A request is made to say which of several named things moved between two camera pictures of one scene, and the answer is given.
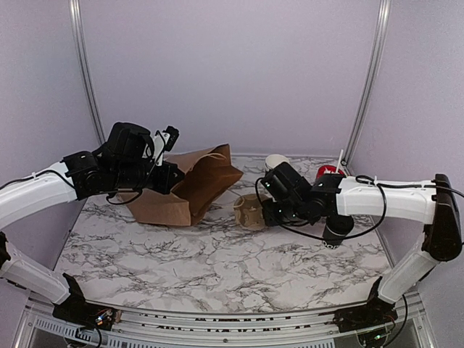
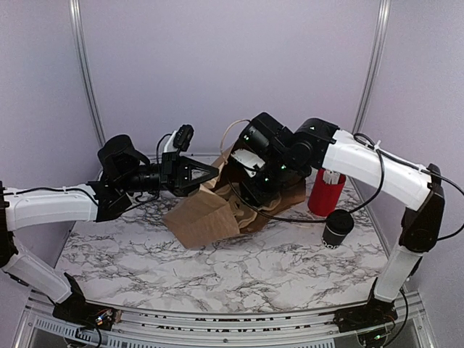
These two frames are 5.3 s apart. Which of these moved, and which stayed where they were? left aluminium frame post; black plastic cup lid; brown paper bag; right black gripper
Moved: brown paper bag; right black gripper
Stayed: left aluminium frame post; black plastic cup lid
